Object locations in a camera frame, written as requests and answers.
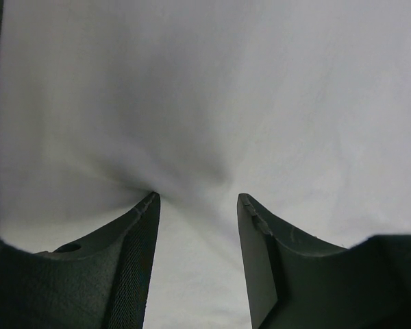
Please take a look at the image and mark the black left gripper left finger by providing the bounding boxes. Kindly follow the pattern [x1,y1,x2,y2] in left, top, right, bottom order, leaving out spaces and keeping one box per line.
[0,193,160,328]

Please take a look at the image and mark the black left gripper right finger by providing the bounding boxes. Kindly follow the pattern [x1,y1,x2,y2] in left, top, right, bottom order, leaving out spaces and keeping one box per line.
[237,194,411,329]

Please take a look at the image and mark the white t-shirt with red print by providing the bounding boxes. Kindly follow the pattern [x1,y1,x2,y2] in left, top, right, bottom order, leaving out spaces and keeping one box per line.
[0,1,411,328]

